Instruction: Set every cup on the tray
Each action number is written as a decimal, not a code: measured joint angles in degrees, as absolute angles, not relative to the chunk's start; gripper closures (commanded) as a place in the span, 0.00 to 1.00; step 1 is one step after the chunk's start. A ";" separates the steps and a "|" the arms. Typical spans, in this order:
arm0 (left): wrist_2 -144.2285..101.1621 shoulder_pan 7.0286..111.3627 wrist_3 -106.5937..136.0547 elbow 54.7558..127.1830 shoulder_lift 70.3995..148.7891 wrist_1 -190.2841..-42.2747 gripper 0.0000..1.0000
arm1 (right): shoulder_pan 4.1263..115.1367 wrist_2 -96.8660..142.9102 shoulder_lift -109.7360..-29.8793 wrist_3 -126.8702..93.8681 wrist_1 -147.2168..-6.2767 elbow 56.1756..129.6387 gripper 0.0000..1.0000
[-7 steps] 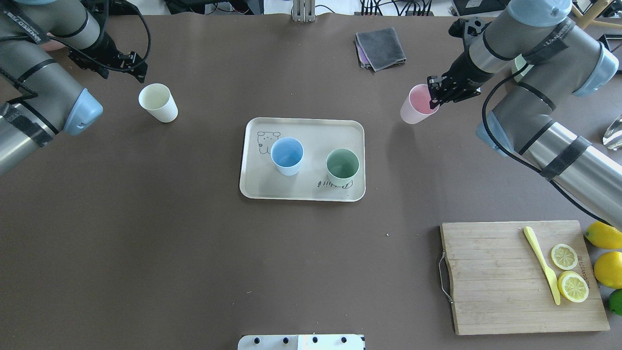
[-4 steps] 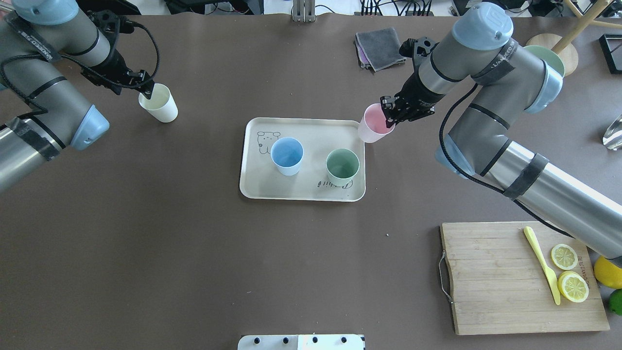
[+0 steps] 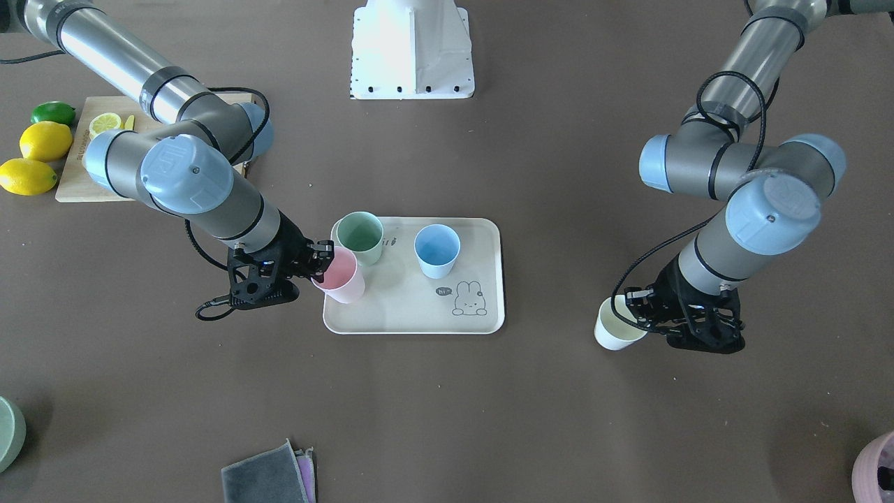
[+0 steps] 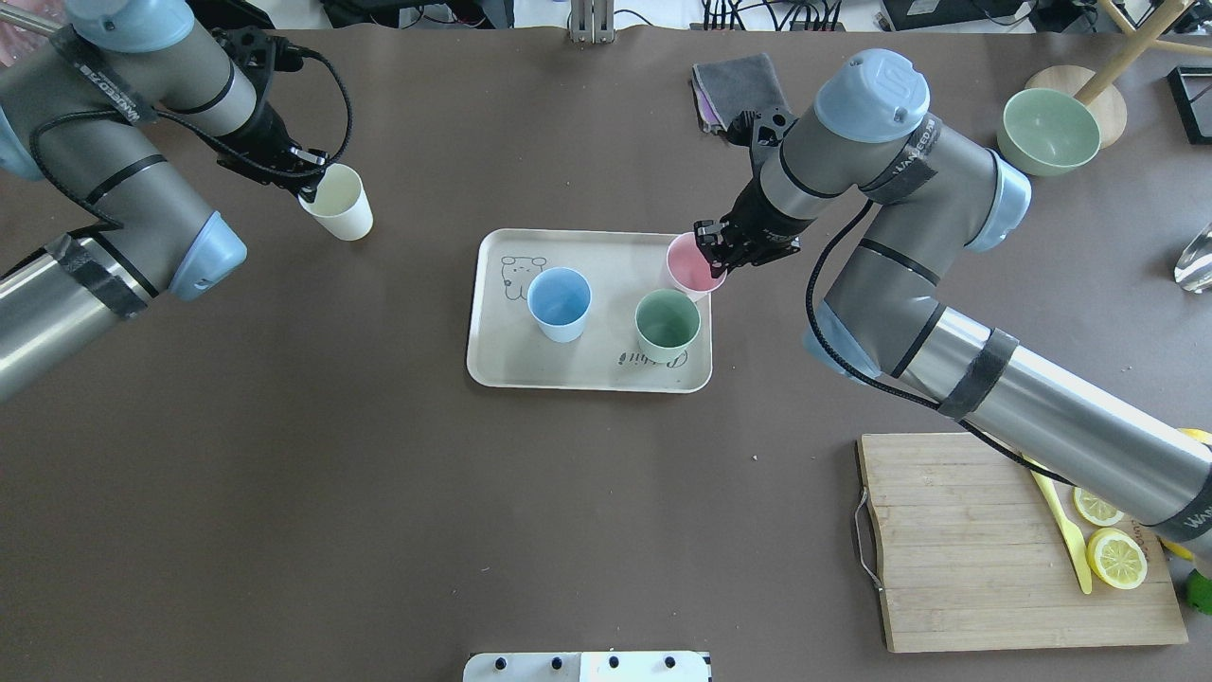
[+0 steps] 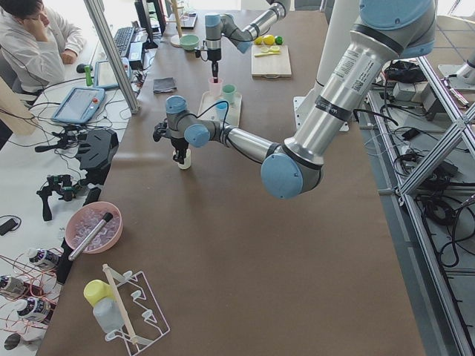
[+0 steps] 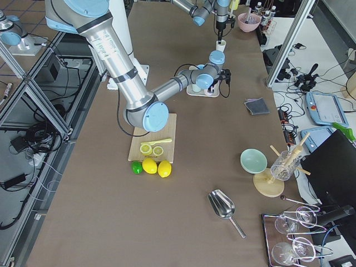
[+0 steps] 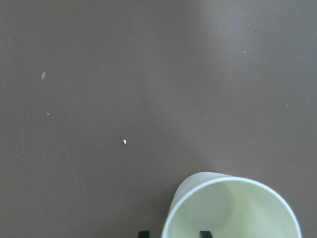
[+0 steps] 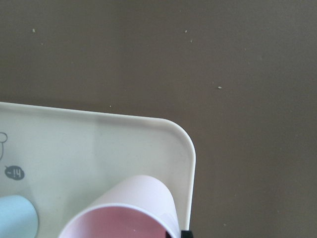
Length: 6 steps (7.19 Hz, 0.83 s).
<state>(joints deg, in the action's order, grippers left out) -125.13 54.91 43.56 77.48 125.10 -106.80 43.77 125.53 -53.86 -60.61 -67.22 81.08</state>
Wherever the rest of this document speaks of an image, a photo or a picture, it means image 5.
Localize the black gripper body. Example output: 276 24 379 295
171 137 189 153
206 48 221 63

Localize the cream cup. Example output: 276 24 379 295
177 149 191 170

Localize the pink cup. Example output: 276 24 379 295
208 77 223 98

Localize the green cup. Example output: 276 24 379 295
222 84 237 105

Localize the blue cup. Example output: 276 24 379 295
215 101 229 121

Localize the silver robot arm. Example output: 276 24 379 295
204 0 290 83
154 1 437 199

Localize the beige rabbit tray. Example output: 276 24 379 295
197 91 242 127

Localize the green bowl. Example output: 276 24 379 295
180 34 200 51

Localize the yellow plastic knife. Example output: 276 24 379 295
253 51 281 58

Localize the wooden cup stand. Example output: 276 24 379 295
169 0 183 47

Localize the grey folded cloth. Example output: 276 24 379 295
153 77 177 93

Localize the wooden cutting board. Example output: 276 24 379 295
251 45 292 79

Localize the black monitor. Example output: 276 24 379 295
134 0 162 50

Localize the metal pestle in bowl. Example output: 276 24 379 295
68 212 113 261

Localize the black keyboard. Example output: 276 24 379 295
114 27 135 57

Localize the blue teach pendant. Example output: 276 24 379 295
93 57 132 90
51 88 105 124

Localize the pink bowl with ice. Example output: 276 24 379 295
65 201 124 255

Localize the white pillar base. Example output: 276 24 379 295
293 0 359 129

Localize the yellow cup on rack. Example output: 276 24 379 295
83 280 114 307

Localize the grey cup on rack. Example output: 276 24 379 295
93 297 125 334

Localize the seated person white shirt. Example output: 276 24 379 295
1 0 86 93

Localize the aluminium frame post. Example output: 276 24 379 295
84 0 140 115

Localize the white wire cup rack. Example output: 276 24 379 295
102 264 171 355

